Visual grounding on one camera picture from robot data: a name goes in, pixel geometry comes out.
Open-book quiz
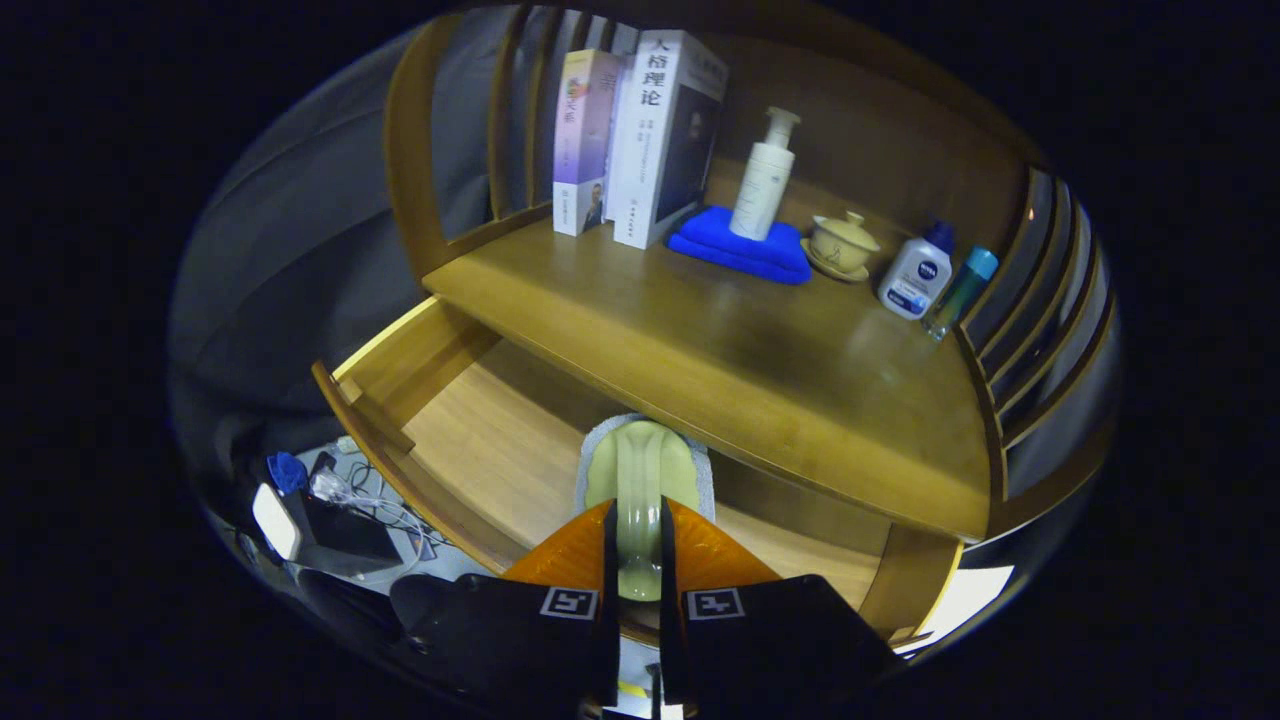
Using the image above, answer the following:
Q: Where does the wooden drawer with black knob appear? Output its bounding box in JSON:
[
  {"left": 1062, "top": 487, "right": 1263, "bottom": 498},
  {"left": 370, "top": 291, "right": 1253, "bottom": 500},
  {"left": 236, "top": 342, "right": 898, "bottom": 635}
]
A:
[{"left": 310, "top": 295, "right": 969, "bottom": 651}]

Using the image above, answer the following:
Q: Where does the white lotion bottle blue cap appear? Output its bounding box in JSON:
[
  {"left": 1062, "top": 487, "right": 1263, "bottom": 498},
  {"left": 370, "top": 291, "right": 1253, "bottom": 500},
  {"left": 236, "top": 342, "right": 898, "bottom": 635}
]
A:
[{"left": 877, "top": 220, "right": 956, "bottom": 322}]

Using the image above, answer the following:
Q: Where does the white device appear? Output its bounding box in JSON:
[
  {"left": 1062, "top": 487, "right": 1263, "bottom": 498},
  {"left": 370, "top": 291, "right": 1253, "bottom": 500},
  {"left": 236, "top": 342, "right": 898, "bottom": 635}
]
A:
[{"left": 252, "top": 483, "right": 301, "bottom": 561}]

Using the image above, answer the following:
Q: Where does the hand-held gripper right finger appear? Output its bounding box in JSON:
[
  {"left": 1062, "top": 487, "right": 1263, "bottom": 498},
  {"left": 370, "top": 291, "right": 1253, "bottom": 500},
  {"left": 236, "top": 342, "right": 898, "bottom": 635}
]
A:
[{"left": 658, "top": 497, "right": 901, "bottom": 716}]

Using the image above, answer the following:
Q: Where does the black box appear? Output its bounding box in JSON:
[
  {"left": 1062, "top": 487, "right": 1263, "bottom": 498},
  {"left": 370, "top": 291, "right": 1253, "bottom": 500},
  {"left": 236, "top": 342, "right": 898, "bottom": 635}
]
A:
[{"left": 298, "top": 490, "right": 403, "bottom": 578}]

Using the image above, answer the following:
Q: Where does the thin white book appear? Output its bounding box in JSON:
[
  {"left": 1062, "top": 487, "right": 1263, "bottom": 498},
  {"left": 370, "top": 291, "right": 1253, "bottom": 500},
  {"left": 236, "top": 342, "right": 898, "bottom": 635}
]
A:
[{"left": 600, "top": 50, "right": 641, "bottom": 221}]

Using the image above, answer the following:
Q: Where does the wooden cabinet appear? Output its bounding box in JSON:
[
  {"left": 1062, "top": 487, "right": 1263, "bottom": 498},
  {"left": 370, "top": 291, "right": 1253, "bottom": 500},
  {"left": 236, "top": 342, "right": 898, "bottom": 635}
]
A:
[{"left": 383, "top": 0, "right": 1121, "bottom": 546}]

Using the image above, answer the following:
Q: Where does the teal bottle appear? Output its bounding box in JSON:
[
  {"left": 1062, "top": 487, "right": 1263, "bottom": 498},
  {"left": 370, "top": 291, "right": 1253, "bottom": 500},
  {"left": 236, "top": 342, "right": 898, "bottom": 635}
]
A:
[{"left": 922, "top": 246, "right": 1001, "bottom": 343}]

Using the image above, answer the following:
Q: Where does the wooden countertop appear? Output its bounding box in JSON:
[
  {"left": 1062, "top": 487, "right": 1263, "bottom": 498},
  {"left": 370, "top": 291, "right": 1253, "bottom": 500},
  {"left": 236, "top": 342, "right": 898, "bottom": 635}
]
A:
[{"left": 422, "top": 205, "right": 993, "bottom": 544}]

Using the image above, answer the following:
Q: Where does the beige lidded teacup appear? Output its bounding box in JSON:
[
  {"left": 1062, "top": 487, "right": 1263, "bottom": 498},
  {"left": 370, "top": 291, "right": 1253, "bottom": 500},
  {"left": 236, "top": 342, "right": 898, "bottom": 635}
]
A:
[{"left": 800, "top": 210, "right": 883, "bottom": 284}]

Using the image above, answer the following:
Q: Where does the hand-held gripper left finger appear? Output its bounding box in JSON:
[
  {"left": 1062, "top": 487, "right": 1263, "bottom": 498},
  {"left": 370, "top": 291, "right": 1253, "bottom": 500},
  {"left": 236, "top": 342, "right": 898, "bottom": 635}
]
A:
[{"left": 388, "top": 498, "right": 621, "bottom": 716}]

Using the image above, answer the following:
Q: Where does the tangle of cables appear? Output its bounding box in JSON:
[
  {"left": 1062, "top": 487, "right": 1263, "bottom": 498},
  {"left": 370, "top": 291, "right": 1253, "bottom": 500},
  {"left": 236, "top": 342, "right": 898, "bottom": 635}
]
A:
[{"left": 310, "top": 455, "right": 451, "bottom": 583}]

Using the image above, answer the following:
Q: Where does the green brush with grey base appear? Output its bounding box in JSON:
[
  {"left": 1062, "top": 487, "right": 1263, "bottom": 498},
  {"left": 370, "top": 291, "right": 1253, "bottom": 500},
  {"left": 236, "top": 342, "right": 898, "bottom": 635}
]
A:
[{"left": 573, "top": 412, "right": 717, "bottom": 603}]

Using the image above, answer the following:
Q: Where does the blue folded cloth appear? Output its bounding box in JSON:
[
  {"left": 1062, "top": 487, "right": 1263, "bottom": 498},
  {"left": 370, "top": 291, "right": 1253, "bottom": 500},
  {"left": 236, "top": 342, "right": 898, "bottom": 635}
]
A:
[{"left": 666, "top": 205, "right": 813, "bottom": 287}]

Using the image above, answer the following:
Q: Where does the pink purple book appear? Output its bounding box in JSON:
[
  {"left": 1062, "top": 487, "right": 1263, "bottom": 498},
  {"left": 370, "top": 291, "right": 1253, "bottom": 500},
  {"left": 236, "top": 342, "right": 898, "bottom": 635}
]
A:
[{"left": 552, "top": 48, "right": 626, "bottom": 238}]

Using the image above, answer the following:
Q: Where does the white pump bottle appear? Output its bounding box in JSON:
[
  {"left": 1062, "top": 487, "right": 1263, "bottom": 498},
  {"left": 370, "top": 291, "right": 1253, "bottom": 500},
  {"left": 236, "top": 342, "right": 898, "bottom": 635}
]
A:
[{"left": 728, "top": 106, "right": 803, "bottom": 242}]

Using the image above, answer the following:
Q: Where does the small blue object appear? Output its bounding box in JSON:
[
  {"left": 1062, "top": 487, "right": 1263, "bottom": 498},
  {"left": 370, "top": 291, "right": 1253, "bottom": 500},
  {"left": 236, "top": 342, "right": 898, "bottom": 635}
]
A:
[{"left": 267, "top": 452, "right": 309, "bottom": 496}]

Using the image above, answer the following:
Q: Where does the thick white book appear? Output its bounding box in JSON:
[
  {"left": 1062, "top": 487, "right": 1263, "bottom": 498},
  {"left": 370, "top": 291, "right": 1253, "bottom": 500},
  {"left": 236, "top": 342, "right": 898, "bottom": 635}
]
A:
[{"left": 606, "top": 29, "right": 729, "bottom": 251}]

